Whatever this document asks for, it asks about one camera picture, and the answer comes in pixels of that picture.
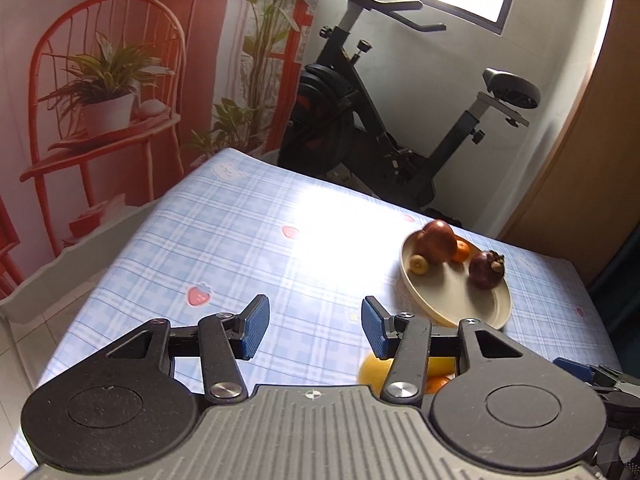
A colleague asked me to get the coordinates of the red plant backdrop poster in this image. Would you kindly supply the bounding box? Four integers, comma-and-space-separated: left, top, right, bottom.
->
1, 0, 318, 295

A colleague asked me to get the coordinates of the blue plaid tablecloth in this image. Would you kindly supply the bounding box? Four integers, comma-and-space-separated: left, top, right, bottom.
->
8, 147, 623, 470

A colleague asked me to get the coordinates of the large yellow lemon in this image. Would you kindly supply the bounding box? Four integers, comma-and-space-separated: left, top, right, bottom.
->
357, 352, 394, 396

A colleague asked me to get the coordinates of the red passion fruit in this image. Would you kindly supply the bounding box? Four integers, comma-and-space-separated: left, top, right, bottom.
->
414, 220, 457, 264

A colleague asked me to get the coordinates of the brown wooden cabinet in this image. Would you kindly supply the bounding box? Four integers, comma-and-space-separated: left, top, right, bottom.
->
499, 0, 639, 284

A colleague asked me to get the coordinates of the purple mangosteen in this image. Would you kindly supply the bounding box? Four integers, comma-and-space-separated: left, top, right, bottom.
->
469, 250, 506, 290

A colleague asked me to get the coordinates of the black exercise bike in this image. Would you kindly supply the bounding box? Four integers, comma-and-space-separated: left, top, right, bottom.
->
275, 0, 542, 228

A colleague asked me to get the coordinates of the small orange mandarin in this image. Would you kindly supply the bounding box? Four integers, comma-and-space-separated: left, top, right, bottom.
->
451, 238, 471, 263

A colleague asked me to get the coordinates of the beige round plate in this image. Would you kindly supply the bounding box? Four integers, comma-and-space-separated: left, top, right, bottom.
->
399, 232, 512, 330

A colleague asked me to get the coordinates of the brown kiwi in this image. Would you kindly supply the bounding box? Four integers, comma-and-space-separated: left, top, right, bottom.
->
408, 254, 428, 275

